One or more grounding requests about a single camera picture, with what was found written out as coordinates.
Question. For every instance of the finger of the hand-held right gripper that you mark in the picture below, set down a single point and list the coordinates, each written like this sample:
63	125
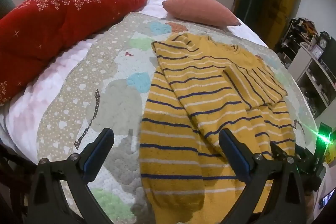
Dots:
278	151

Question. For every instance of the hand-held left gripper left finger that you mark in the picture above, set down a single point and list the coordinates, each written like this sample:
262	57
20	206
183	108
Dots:
97	151

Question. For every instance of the cluttered white shelf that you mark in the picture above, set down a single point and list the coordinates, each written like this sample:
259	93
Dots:
309	69

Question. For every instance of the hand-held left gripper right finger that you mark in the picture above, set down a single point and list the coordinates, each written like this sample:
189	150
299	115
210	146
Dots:
236	153

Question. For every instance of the white fleece bed sheet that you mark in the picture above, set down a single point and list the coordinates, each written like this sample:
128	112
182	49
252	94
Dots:
34	100

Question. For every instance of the wooden door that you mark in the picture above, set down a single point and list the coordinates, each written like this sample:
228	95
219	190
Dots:
267	1

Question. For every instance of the pink pillow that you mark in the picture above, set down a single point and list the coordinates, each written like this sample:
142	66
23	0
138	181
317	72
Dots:
199	10

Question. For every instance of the teal cushion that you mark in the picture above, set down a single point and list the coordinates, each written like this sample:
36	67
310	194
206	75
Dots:
4	3

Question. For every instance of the patterned quilted bed mat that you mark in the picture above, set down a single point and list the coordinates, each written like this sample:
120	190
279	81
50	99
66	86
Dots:
115	98

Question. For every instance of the black round clock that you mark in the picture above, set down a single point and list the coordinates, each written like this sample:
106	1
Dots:
323	42

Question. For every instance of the yellow striped sweater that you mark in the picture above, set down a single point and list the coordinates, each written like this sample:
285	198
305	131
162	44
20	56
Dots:
207	82

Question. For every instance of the red floral quilt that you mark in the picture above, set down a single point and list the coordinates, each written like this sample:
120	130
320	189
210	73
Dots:
52	27

